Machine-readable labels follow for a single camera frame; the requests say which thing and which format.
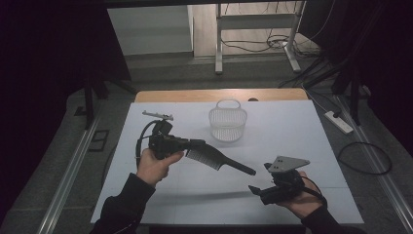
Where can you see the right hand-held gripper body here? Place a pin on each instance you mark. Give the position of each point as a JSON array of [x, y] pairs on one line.
[[285, 185]]

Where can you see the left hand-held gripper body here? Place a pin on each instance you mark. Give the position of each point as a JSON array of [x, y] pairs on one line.
[[164, 143]]

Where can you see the black comb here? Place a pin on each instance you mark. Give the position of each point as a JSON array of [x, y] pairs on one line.
[[211, 157]]

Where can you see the person's right hand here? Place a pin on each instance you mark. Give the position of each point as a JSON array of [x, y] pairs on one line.
[[305, 203]]

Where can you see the person's left hand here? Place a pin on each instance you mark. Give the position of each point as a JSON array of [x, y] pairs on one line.
[[152, 169]]

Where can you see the white plastic basket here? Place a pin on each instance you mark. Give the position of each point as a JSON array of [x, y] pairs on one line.
[[227, 125]]

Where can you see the white table cover sheet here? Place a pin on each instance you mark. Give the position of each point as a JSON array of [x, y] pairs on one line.
[[292, 130]]

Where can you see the white power strip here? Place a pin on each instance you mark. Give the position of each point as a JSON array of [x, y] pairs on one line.
[[339, 123]]

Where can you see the black tripod stand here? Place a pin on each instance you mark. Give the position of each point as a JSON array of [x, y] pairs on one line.
[[355, 104], [88, 107]]

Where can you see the black plug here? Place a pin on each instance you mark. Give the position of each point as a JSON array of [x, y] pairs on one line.
[[337, 114]]

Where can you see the grey board panel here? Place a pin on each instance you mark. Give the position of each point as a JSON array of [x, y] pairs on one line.
[[149, 31]]

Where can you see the dark curtain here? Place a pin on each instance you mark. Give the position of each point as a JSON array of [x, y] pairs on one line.
[[48, 48], [383, 48]]

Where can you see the black flat floor bracket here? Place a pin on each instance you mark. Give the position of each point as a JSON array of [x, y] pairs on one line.
[[104, 136]]

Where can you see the aluminium floor rail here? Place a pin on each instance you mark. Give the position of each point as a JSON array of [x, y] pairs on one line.
[[386, 185], [69, 177]]

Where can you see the white metal stand frame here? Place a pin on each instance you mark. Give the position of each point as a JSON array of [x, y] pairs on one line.
[[256, 22]]

